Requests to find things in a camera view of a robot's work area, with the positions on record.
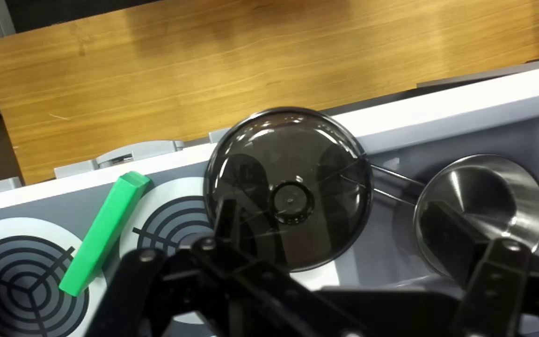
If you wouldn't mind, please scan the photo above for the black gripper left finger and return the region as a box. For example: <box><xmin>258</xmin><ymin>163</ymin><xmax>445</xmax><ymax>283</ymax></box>
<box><xmin>84</xmin><ymin>197</ymin><xmax>359</xmax><ymax>337</ymax></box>

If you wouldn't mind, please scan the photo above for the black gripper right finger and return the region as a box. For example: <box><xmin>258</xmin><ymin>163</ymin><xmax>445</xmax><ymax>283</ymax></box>
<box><xmin>419</xmin><ymin>199</ymin><xmax>539</xmax><ymax>337</ymax></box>

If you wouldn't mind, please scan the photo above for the black translucent pot lid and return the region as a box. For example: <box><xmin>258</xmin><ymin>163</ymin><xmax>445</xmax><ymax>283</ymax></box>
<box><xmin>202</xmin><ymin>107</ymin><xmax>374</xmax><ymax>274</ymax></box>

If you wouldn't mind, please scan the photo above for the silver metal pot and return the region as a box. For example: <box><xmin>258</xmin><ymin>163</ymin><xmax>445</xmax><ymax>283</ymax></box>
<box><xmin>412</xmin><ymin>154</ymin><xmax>539</xmax><ymax>278</ymax></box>

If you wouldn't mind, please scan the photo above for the green rectangular block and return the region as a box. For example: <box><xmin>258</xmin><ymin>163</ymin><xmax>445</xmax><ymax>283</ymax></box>
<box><xmin>58</xmin><ymin>171</ymin><xmax>153</xmax><ymax>298</ymax></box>

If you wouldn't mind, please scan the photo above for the white grey toy kitchen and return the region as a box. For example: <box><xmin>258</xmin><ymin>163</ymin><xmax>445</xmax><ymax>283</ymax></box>
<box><xmin>0</xmin><ymin>57</ymin><xmax>539</xmax><ymax>337</ymax></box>

